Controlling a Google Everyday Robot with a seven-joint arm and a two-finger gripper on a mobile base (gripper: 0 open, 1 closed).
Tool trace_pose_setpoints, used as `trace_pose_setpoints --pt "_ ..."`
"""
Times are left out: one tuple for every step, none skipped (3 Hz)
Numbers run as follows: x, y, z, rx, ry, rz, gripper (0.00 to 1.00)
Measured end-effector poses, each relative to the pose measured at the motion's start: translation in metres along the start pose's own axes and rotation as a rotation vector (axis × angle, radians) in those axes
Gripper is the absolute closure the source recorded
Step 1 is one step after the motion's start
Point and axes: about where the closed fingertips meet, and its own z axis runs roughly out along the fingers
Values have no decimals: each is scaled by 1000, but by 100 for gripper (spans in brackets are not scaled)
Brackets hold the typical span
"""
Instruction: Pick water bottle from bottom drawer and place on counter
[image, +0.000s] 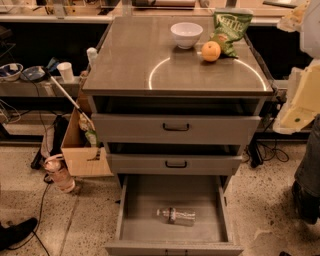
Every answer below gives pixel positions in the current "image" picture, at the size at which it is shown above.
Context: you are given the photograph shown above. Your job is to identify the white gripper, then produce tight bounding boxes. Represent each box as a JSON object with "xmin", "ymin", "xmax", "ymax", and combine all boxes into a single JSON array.
[{"xmin": 273, "ymin": 0, "xmax": 320, "ymax": 135}]

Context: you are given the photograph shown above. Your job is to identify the clear plastic water bottle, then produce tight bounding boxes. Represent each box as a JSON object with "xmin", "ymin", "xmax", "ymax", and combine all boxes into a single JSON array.
[{"xmin": 156, "ymin": 207, "xmax": 196, "ymax": 227}]

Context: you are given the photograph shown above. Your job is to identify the grey drawer cabinet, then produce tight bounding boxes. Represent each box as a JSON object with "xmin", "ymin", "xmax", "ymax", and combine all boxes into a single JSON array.
[{"xmin": 81, "ymin": 15, "xmax": 275, "ymax": 256}]

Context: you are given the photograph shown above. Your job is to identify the top grey drawer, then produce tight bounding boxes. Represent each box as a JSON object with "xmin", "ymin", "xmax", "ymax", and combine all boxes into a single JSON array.
[{"xmin": 92, "ymin": 114, "xmax": 260, "ymax": 145}]

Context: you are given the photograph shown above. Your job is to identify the middle grey drawer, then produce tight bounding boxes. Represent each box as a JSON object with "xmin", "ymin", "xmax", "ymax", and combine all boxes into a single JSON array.
[{"xmin": 107, "ymin": 154, "xmax": 242, "ymax": 176}]

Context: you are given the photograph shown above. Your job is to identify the white bottle beside cabinet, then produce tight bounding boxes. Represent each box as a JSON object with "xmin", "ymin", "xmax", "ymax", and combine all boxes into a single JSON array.
[{"xmin": 87, "ymin": 47, "xmax": 98, "ymax": 67}]

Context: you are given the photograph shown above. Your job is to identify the bottom grey open drawer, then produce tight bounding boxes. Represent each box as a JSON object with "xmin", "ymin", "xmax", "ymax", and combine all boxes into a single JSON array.
[{"xmin": 106, "ymin": 175, "xmax": 242, "ymax": 256}]

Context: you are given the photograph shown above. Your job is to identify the green chips bag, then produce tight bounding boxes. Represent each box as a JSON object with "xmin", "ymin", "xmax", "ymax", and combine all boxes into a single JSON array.
[{"xmin": 210, "ymin": 8, "xmax": 253, "ymax": 58}]

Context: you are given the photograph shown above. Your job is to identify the orange fruit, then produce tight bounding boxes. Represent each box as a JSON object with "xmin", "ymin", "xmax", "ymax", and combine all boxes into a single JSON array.
[{"xmin": 201, "ymin": 41, "xmax": 221, "ymax": 62}]

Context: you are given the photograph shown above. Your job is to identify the white ceramic bowl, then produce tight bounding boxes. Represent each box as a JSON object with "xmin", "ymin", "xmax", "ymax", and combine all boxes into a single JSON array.
[{"xmin": 170, "ymin": 22, "xmax": 203, "ymax": 49}]

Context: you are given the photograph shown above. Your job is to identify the person leg and shoe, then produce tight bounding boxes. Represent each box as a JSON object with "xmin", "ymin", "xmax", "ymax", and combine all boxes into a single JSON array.
[{"xmin": 292, "ymin": 115, "xmax": 320, "ymax": 224}]

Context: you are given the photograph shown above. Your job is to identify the white grabber stick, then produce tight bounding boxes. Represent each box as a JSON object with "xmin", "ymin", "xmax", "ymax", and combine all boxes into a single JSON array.
[{"xmin": 41, "ymin": 67, "xmax": 95, "ymax": 130}]

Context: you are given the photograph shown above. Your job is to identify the white paper cup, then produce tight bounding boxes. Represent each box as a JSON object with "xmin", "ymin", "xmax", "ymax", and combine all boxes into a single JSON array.
[{"xmin": 57, "ymin": 62, "xmax": 74, "ymax": 83}]

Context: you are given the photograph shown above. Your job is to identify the cardboard box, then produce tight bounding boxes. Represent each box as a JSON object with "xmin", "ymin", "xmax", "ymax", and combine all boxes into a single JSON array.
[{"xmin": 61, "ymin": 110, "xmax": 112, "ymax": 177}]

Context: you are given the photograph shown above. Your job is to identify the dark plate on shelf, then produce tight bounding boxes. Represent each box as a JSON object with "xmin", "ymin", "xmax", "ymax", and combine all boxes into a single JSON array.
[{"xmin": 20, "ymin": 66, "xmax": 46, "ymax": 82}]

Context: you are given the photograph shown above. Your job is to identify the white bowl on shelf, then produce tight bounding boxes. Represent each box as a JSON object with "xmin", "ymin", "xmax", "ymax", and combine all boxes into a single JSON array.
[{"xmin": 0, "ymin": 63, "xmax": 23, "ymax": 82}]

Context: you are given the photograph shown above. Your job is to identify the black shoe left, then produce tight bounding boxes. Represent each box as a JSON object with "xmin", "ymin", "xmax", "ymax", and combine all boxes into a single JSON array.
[{"xmin": 0, "ymin": 218, "xmax": 38, "ymax": 251}]

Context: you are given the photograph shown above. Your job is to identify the black floor cables right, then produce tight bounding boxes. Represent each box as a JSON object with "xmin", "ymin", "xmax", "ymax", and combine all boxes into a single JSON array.
[{"xmin": 248, "ymin": 139, "xmax": 290, "ymax": 169}]

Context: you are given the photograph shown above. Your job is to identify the black floor cable left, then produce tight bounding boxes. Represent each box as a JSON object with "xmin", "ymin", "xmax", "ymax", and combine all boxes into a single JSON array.
[{"xmin": 8, "ymin": 181, "xmax": 53, "ymax": 256}]

